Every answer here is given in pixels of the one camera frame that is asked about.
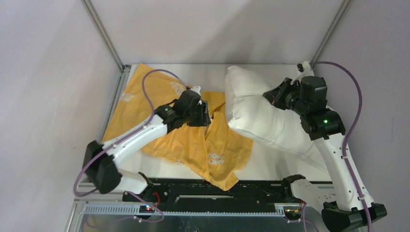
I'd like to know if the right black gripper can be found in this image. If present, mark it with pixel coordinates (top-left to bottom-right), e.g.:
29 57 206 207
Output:
264 77 309 116

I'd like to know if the yellow and blue pillowcase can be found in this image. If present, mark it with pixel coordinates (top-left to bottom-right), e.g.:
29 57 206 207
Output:
102 64 253 191

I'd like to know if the white pillow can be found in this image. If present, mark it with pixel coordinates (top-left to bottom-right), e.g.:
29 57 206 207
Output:
224 64 327 171

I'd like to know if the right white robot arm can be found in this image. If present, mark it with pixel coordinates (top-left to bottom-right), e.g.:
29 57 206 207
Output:
263 76 387 232

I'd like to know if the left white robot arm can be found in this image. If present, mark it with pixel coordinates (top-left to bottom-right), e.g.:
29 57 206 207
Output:
83 86 211 201

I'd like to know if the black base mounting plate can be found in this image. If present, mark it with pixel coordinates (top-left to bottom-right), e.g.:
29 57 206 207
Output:
139 178 303 214

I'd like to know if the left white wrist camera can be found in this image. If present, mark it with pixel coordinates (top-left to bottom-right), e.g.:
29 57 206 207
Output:
190 86 201 96

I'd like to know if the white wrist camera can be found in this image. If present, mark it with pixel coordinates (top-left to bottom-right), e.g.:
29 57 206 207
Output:
296 61 314 81
190 86 201 96

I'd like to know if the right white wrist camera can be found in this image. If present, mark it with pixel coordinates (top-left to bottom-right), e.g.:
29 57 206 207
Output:
296 61 314 81

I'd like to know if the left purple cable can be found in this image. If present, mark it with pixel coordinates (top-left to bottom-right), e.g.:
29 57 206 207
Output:
73 69 190 223

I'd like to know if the aluminium frame rail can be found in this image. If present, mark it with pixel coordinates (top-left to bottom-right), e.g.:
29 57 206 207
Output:
65 178 321 232

